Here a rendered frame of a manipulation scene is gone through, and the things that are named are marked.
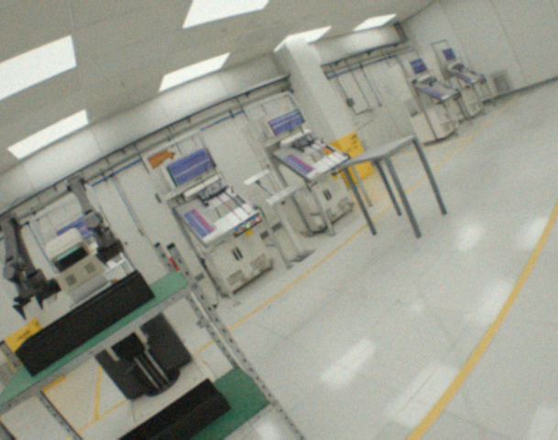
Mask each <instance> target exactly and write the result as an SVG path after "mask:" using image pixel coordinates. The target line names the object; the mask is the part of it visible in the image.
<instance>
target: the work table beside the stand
mask: <svg viewBox="0 0 558 440"><path fill-rule="evenodd" d="M411 141H412V142H413V144H414V146H415V148H416V150H417V152H418V155H419V157H420V159H421V163H422V165H423V168H424V169H425V172H426V174H427V177H428V179H429V182H430V184H431V186H432V190H433V192H434V195H435V198H436V200H437V203H438V205H439V207H440V210H441V213H442V215H446V214H447V211H446V208H445V206H444V203H443V199H442V196H441V194H440V192H439V189H438V186H437V184H436V181H435V179H434V177H433V175H432V171H431V168H430V166H429V163H428V161H427V159H426V157H425V155H424V152H423V150H422V148H421V144H420V142H419V140H418V138H417V136H416V135H413V136H410V137H405V138H402V139H398V140H395V141H391V142H389V143H386V144H382V145H379V146H375V147H373V148H369V149H367V150H366V151H364V152H362V153H360V154H359V155H357V156H355V157H354V158H352V159H350V160H349V161H347V162H345V163H343V164H342V165H340V166H341V168H342V171H343V173H344V175H345V177H346V179H347V181H348V183H349V185H350V187H351V189H352V191H353V193H354V196H355V198H356V200H357V202H358V204H359V207H360V209H361V211H362V213H363V215H364V217H365V219H366V221H367V224H368V227H369V229H370V231H371V233H372V236H375V235H376V234H377V231H376V229H375V227H374V225H373V223H372V221H371V218H370V216H369V214H368V212H367V209H366V207H365V205H364V203H363V200H362V198H361V196H360V194H359V192H358V190H357V188H356V185H355V183H354V181H353V179H352V177H351V175H350V173H349V171H348V169H347V167H348V166H352V165H356V164H359V163H363V162H367V161H371V160H373V161H374V162H375V165H376V167H377V170H378V172H379V174H380V177H381V179H382V181H383V182H384V185H385V187H386V189H387V191H388V195H389V197H390V200H391V202H392V203H393V206H394V208H395V210H396V213H397V215H398V216H401V215H402V212H401V210H400V209H399V205H398V202H397V200H396V198H395V195H394V193H393V191H392V189H391V187H390V185H389V183H388V179H387V177H386V175H385V172H384V171H383V169H382V167H381V164H380V162H379V160H378V159H382V158H383V160H384V162H385V164H386V166H387V168H388V172H389V174H390V176H391V178H392V180H393V182H394V184H395V187H396V189H397V191H398V194H399V197H400V199H401V201H402V203H403V206H404V208H405V211H406V213H407V216H408V218H409V220H410V224H411V226H412V229H413V231H414V234H415V236H416V238H420V237H422V235H421V231H420V229H419V227H418V224H417V222H416V219H415V216H414V214H413V212H412V210H411V207H410V204H409V201H408V199H407V196H406V194H405V192H404V190H403V188H402V185H401V183H400V181H399V177H398V175H397V173H396V171H395V169H394V167H393V164H392V162H391V160H390V158H389V156H388V155H390V154H391V153H393V152H395V151H396V150H398V149H400V148H402V147H403V146H405V145H406V144H408V143H410V142H411Z"/></svg>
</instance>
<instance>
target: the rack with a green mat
mask: <svg viewBox="0 0 558 440"><path fill-rule="evenodd" d="M154 247H155V249H156V250H157V252H158V253H159V255H160V257H161V259H162V260H163V262H164V264H165V266H166V267H167V269H168V270H169V272H170V273H168V274H166V275H165V276H163V277H162V278H160V279H159V280H156V281H155V282H153V283H152V284H150V285H149V287H150V289H151V290H152V291H153V293H154V294H155V296H156V298H154V299H152V300H151V301H149V302H147V303H146V304H144V305H143V306H141V307H139V308H138V309H136V310H135V311H134V312H132V313H131V314H129V315H128V316H126V317H124V318H123V319H121V320H120V321H118V322H117V323H115V324H113V325H111V326H110V327H108V328H107V329H105V330H104V331H103V332H102V333H100V334H99V335H96V336H95V337H93V338H92V339H90V340H89V341H87V342H86V343H84V344H82V345H81V346H79V347H77V348H76V349H74V350H73V351H72V352H71V353H69V354H67V355H66V356H64V357H62V358H61V359H59V360H58V361H56V362H55V363H53V364H51V365H50V366H48V367H47V368H45V369H43V370H42V371H40V372H39V373H38V374H36V375H35V376H33V377H31V375H30V374H29V373H28V371H27V370H26V368H25V367H24V366H23V365H22V364H21V363H20V361H19V360H18V359H17V357H16V355H15V354H14V353H13V351H12V350H11V348H10V347H9V345H8V344H7V343H6V341H5V340H4V339H3V340H2V341H0V349H1V350H2V352H3V353H4V355H5V356H6V358H7V359H8V361H9V362H10V363H11V365H12V366H13V367H14V369H15V370H16V374H15V375H14V377H13V378H12V379H11V380H10V381H9V382H8V384H7V385H6V386H5V388H4V390H3V391H2V392H1V394H0V416H2V415H3V414H5V413H7V412H8V411H10V410H12V409H13V408H15V407H16V406H18V404H20V403H21V402H23V401H25V400H27V399H28V398H30V397H31V396H33V395H34V394H35V396H36V397H37V398H38V400H39V401H40V402H41V403H42V404H43V406H44V407H45V408H46V409H47V410H48V412H49V413H50V414H51V415H52V416H53V418H54V419H55V420H56V421H57V422H58V423H59V425H60V426H61V427H62V428H63V429H64V430H65V431H66V433H67V434H68V435H69V436H70V437H71V438H72V439H73V440H83V438H82V437H81V436H80V435H79V434H78V433H77V432H76V431H75V430H74V428H73V427H72V426H71V425H70V424H69V423H68V421H67V420H66V419H65V418H64V417H63V416H62V414H61V413H60V412H59V411H58V410H57V408H56V407H55V406H54V405H53V404H52V402H51V401H50V400H49V398H48V397H47V396H46V395H45V394H44V392H43V391H42V389H44V388H46V387H47V386H49V385H50V384H51V383H52V382H54V381H55V380H57V379H59V378H61V377H62V376H64V375H65V374H67V373H68V372H70V371H71V370H73V369H75V368H77V367H78V366H80V365H81V364H82V363H83V362H85V361H86V360H88V359H89V358H91V357H93V356H95V355H96V354H98V353H99V352H101V351H102V350H104V349H105V348H107V347H109V346H110V345H112V344H113V343H114V342H116V341H117V340H119V339H120V338H122V337H123V336H125V335H127V334H128V333H130V332H132V331H133V330H135V329H136V328H138V327H139V326H141V325H142V324H143V323H145V322H146V321H148V320H149V319H151V318H152V317H154V316H156V315H157V314H159V313H161V312H162V311H164V310H165V309H167V308H168V307H170V306H171V305H173V304H174V303H175V302H177V301H179V300H180V299H182V298H183V297H185V298H186V300H187V301H188V303H189V304H190V306H191V308H192V309H193V311H194V312H195V313H196V314H197V316H198V317H199V319H200V320H201V322H202V324H203V325H204V327H205V328H206V330H207V331H208V333H209V334H210V336H211V337H212V339H213V340H214V342H215V343H216V345H218V347H219V348H220V349H221V351H222V352H223V354H224V356H225V357H226V358H227V360H228V361H229V362H230V364H231V365H232V367H233V368H232V369H231V370H229V371H228V372H226V373H225V374H224V375H223V376H222V377H220V378H219V379H217V380H216V381H214V382H213V384H214V385H215V387H216V388H217V389H218V390H219V391H220V392H221V393H222V395H223V396H224V398H225V399H226V400H227V401H228V403H229V405H230V407H231V409H230V410H229V411H228V412H226V413H225V414H223V415H222V416H220V417H219V418H218V419H216V420H215V421H214V422H212V423H211V424H209V425H208V426H206V427H205V428H204V429H202V430H201V431H200V432H199V433H198V434H196V435H194V436H193V437H192V438H190V439H189V440H233V439H234V438H235V437H237V436H238V435H240V434H241V433H242V432H243V431H245V430H246V429H247V428H248V427H249V426H250V425H252V424H253V423H254V422H256V421H257V420H258V419H260V418H261V417H262V416H263V415H265V414H266V413H268V412H270V411H271V409H272V408H274V409H275V411H276V412H277V413H278V415H279V416H280V417H281V419H282V420H283V421H284V423H285V424H286V425H287V426H288V427H289V429H290V430H291V431H292V432H293V434H294V435H295V436H296V437H297V439H298V440H307V439H306V438H305V436H304V435H303V434H302V432H301V431H300V429H299V428H298V427H297V425H296V424H295V423H294V422H293V421H292V420H291V418H290V417H289V415H288V414H287V413H286V411H285V410H284V409H283V407H282V406H281V404H280V403H279V401H278V400H277V399H276V397H275V396H274V395H273V393H272V392H271V390H270V389H269V388H268V386H267V385H266V383H265V382H264V380H263V379H261V377H260V376H259V374H258V373H257V371H256V370H255V368H254V367H253V365H252V364H251V363H250V361H249V360H248V358H247V357H246V355H245V354H244V352H243V351H242V349H241V348H240V346H239V345H238V344H237V343H236V341H235V339H234V338H233V337H232V335H231V334H230V332H229V331H228V329H227V328H226V326H225V325H224V323H223V321H222V320H221V318H220V317H219V315H218V313H217V312H216V311H215V309H214V308H213V306H212V305H211V303H210V302H209V300H208V298H207V297H206V295H205V294H204V292H203V290H202V288H201V287H200V285H199V283H198V282H197V280H196V279H195V278H194V276H193V275H192V273H191V271H190V269H189V267H188V266H187V264H186V262H185V261H184V259H183V257H182V256H181V253H180V252H179V250H178V249H177V247H176V246H175V244H174V243H173V242H172V243H170V244H168V245H167V246H166V248H167V250H168V252H169V253H170V255H171V257H172V258H173V260H174V262H175V263H176V265H177V267H178V268H179V270H180V272H178V271H176V270H175V268H174V266H173V265H172V263H171V261H170V259H169V257H168V256H167V254H166V252H165V250H164V249H163V247H162V245H161V244H160V243H159V242H158V243H156V244H155V245H154ZM191 292H193V293H194V295H195V296H196V298H197V299H198V301H199V302H200V304H201V306H202V308H203V309H204V311H205V312H206V313H207V314H208V316H209V317H210V319H211V320H212V322H213V324H214V325H215V327H216V328H217V330H218V331H219V333H220V334H221V336H222V337H223V339H224V341H225V342H226V343H227V345H229V347H230V348H231V350H232V351H233V352H234V354H235V356H236V357H237V359H238V360H239V361H240V363H241V364H242V366H243V367H244V368H245V370H246V372H247V373H248V374H249V375H248V374H247V373H246V372H245V371H244V370H243V369H242V368H241V367H240V366H239V365H238V364H237V362H236V361H235V359H234V358H233V356H232V355H231V353H230V352H229V351H228V349H227V348H226V346H225V345H224V343H223V341H222V340H221V339H220V337H219V336H218V334H216V332H215V331H214V329H213V327H212V326H211V324H210V323H209V321H208V320H207V318H206V317H205V315H204V314H203V312H202V310H201V309H200V307H199V306H198V304H197V303H196V301H195V300H194V299H193V297H192V296H191ZM0 439H1V440H17V439H16V438H15V436H14V435H13V434H12V433H11V432H10V431H9V430H8V429H7V427H6V426H5V425H4V424H3V423H2V421H1V420H0Z"/></svg>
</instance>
